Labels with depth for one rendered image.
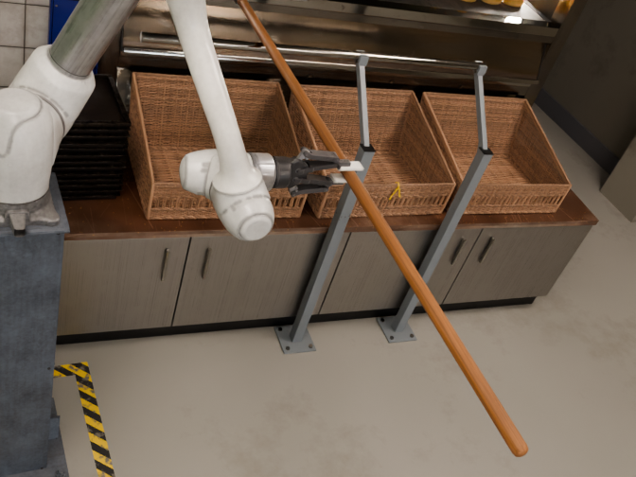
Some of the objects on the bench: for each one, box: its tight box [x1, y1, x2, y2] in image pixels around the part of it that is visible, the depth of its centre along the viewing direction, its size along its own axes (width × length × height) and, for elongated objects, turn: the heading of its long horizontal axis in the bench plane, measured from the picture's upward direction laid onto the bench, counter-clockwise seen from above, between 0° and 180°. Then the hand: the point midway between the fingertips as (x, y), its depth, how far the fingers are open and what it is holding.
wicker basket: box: [127, 72, 308, 220], centre depth 259 cm, size 49×56×28 cm
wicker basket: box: [409, 92, 573, 215], centre depth 310 cm, size 49×56×28 cm
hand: (346, 171), depth 180 cm, fingers closed on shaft, 3 cm apart
